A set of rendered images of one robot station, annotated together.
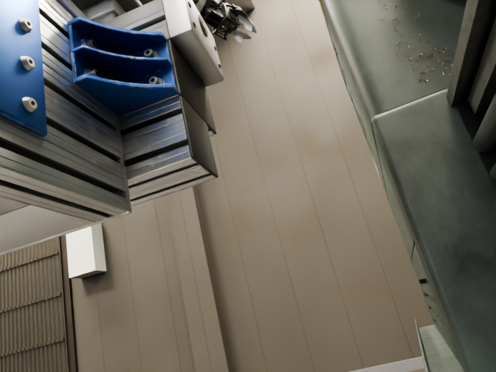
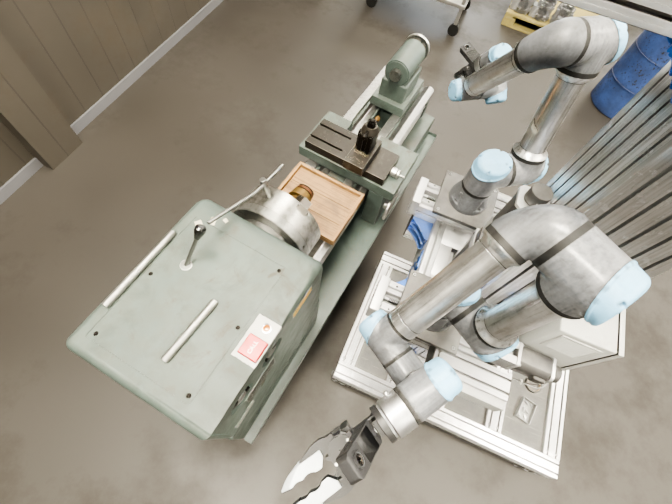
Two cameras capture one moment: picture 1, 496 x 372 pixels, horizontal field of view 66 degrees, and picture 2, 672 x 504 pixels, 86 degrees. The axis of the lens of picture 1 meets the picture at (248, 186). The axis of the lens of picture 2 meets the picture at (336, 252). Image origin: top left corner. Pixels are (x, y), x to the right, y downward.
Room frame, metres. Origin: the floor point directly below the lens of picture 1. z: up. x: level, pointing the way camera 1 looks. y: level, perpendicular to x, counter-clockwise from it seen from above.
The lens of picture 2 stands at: (0.96, -0.15, 2.27)
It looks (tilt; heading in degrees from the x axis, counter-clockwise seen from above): 63 degrees down; 181
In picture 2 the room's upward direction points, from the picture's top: 12 degrees clockwise
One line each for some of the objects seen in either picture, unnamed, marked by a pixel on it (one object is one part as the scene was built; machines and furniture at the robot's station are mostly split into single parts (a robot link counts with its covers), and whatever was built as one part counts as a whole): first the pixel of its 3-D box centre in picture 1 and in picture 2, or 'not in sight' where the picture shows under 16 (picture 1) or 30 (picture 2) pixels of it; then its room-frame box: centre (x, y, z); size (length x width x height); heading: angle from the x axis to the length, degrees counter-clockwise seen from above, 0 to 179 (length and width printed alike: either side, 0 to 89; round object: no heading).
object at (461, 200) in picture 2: not in sight; (472, 192); (0.03, 0.30, 1.21); 0.15 x 0.15 x 0.10
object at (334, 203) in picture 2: not in sight; (315, 201); (0.01, -0.31, 0.89); 0.36 x 0.30 x 0.04; 72
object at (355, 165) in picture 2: not in sight; (362, 153); (-0.24, -0.14, 1.00); 0.20 x 0.10 x 0.05; 162
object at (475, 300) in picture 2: not in sight; (454, 294); (0.52, 0.21, 1.33); 0.13 x 0.12 x 0.14; 46
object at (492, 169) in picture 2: not in sight; (488, 172); (0.03, 0.31, 1.33); 0.13 x 0.12 x 0.14; 115
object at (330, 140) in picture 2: not in sight; (352, 151); (-0.28, -0.19, 0.95); 0.43 x 0.18 x 0.04; 72
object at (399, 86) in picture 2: not in sight; (402, 73); (-0.85, -0.03, 1.01); 0.30 x 0.20 x 0.29; 162
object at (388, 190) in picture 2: not in sight; (358, 153); (-0.32, -0.16, 0.90); 0.53 x 0.30 x 0.06; 72
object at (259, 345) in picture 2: not in sight; (253, 348); (0.78, -0.32, 1.26); 0.06 x 0.06 x 0.02; 72
